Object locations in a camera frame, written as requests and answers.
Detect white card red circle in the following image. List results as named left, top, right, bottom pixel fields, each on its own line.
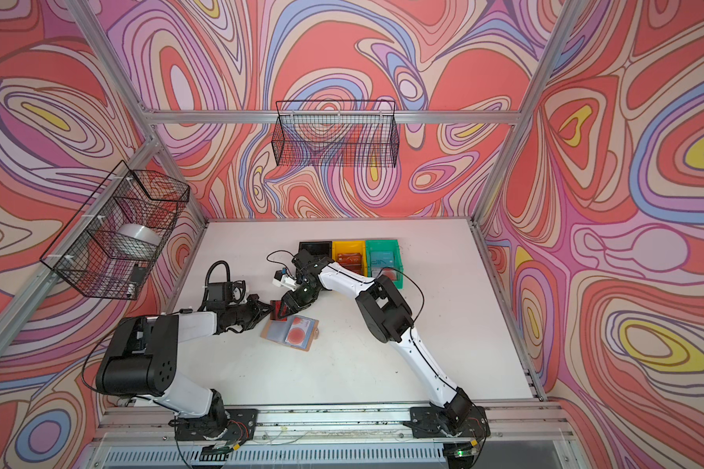
left=285, top=316, right=317, bottom=350

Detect tan leather card holder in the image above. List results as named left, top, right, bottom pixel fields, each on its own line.
left=261, top=315, right=319, bottom=352

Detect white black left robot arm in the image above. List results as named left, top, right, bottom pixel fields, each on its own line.
left=94, top=294, right=276, bottom=420

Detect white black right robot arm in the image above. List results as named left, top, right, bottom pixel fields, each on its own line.
left=273, top=257, right=473, bottom=436

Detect red cards in yellow bin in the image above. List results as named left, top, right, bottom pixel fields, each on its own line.
left=336, top=252, right=364, bottom=275

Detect black plastic bin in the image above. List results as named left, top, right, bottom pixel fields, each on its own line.
left=298, top=240, right=332, bottom=258

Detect yellow plastic bin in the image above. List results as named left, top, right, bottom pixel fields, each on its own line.
left=332, top=240, right=368, bottom=276

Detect green plastic bin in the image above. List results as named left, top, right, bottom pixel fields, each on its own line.
left=365, top=238, right=404, bottom=289

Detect white roll in basket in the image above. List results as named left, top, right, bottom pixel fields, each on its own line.
left=113, top=224, right=162, bottom=261

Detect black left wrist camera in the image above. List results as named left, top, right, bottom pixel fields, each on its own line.
left=199, top=281, right=246, bottom=312

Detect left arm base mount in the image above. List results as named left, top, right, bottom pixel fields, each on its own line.
left=168, top=408, right=258, bottom=444

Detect black wire basket left wall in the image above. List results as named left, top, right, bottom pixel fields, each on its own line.
left=40, top=162, right=191, bottom=300

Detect black wire basket wall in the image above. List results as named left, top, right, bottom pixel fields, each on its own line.
left=40, top=162, right=191, bottom=300
left=271, top=98, right=400, bottom=168

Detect black wire basket back wall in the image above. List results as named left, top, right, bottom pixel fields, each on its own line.
left=271, top=98, right=400, bottom=168

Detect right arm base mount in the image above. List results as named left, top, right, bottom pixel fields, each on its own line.
left=403, top=406, right=491, bottom=441

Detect front aluminium rail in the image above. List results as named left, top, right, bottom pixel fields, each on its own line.
left=93, top=400, right=578, bottom=446

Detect aluminium frame post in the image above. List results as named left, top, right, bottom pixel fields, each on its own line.
left=471, top=0, right=589, bottom=227

